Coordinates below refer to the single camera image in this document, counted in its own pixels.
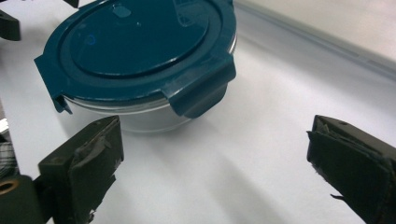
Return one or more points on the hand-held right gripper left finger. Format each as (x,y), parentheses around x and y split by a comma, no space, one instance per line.
(87,168)

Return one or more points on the plaid cloth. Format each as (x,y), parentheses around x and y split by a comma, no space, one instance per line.
(7,160)

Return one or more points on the round container with teal lid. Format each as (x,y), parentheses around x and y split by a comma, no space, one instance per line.
(137,46)

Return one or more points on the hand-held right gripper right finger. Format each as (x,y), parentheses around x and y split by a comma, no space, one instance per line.
(355,168)

